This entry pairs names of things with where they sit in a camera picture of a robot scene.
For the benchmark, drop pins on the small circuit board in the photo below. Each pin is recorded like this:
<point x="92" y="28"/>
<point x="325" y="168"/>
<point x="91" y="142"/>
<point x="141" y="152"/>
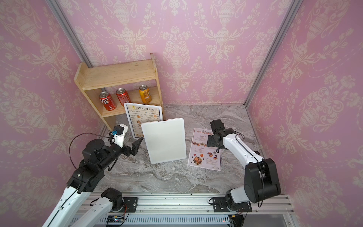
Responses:
<point x="115" y="219"/>

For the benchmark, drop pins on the wooden shelf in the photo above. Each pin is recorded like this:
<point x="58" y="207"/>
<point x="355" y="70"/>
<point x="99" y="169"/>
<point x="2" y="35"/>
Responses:
<point x="91" y="81"/>

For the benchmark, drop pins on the red soda can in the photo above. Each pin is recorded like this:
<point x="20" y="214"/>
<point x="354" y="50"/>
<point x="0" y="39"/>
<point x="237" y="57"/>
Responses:
<point x="123" y="96"/>

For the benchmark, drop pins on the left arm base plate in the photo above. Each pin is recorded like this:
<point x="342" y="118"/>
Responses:
<point x="131" y="204"/>

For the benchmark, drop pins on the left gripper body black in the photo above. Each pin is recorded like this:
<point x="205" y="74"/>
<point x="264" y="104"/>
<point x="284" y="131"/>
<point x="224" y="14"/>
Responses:
<point x="126" y="150"/>

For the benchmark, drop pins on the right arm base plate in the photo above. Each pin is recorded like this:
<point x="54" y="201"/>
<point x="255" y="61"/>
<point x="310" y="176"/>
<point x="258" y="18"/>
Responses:
<point x="225" y="204"/>

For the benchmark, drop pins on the white acrylic menu rack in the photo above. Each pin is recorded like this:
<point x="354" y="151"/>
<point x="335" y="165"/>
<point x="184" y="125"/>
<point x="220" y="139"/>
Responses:
<point x="143" y="119"/>

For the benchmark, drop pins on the aluminium rail frame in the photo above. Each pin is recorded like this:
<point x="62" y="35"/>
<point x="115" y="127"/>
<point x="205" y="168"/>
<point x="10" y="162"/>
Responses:
<point x="176" y="210"/>

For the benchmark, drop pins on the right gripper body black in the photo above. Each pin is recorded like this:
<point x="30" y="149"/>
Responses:
<point x="211" y="139"/>

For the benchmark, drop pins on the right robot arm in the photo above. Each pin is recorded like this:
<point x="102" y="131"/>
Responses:
<point x="261" y="179"/>

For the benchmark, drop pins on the orange soda can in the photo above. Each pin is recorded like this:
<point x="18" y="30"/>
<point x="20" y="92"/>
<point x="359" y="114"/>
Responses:
<point x="145" y="95"/>

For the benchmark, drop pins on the pink special menu sheet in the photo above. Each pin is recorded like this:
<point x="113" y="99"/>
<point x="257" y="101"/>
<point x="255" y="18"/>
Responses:
<point x="200" y="154"/>

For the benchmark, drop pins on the red cola can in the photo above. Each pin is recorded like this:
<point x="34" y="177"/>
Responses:
<point x="107" y="101"/>

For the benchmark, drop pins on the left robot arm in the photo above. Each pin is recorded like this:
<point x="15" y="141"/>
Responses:
<point x="97" y="157"/>

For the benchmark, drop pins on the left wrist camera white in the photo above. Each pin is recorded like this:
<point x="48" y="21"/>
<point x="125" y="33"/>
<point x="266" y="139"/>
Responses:
<point x="118" y="134"/>

